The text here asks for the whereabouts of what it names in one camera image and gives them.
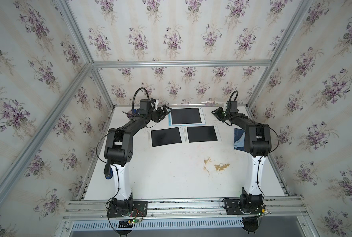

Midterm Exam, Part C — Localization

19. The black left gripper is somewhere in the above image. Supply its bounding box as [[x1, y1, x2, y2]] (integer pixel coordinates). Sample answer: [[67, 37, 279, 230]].
[[145, 106, 171, 123]]

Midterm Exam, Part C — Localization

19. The white framed tablet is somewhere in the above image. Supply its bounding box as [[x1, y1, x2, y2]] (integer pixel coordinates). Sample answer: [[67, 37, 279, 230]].
[[149, 127, 186, 148], [185, 125, 221, 143]]

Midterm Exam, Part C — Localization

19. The blue framed drawing tablet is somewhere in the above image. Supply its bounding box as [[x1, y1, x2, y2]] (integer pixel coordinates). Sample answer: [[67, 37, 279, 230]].
[[169, 107, 206, 126]]

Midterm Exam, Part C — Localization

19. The light blue microfiber cloth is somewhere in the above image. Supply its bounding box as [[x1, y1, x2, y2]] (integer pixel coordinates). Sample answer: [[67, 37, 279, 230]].
[[234, 137, 245, 151]]

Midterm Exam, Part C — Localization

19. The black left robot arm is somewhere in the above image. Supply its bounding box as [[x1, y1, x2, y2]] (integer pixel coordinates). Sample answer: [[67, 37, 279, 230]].
[[98, 87, 172, 218]]

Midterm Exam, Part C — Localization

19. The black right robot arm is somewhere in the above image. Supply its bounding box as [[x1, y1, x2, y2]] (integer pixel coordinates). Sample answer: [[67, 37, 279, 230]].
[[212, 90, 273, 217]]

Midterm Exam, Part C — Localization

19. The dark blue book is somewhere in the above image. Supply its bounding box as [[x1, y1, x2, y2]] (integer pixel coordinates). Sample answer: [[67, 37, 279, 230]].
[[234, 128, 245, 143]]

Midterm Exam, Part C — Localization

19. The small green circuit board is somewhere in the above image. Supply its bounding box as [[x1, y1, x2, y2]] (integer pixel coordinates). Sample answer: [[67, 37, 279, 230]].
[[118, 218, 143, 229]]

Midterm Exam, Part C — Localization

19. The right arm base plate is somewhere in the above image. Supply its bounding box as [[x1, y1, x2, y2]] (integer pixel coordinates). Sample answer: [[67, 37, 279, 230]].
[[221, 198, 265, 216]]

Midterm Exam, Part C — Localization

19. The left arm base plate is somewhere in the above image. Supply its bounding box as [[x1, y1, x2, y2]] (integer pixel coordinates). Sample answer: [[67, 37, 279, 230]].
[[106, 200, 148, 219]]

